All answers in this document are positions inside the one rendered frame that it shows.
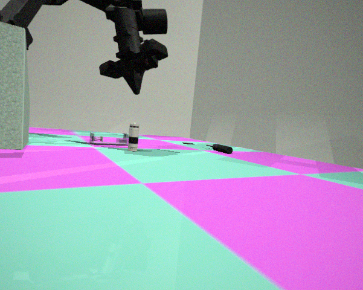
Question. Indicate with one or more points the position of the cream cylindrical battery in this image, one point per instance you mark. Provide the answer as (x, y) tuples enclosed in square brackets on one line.
[(133, 137)]

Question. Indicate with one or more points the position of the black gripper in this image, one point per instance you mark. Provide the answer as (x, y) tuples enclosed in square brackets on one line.
[(133, 57)]

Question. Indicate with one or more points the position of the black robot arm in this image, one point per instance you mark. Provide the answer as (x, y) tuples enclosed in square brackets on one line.
[(124, 13)]

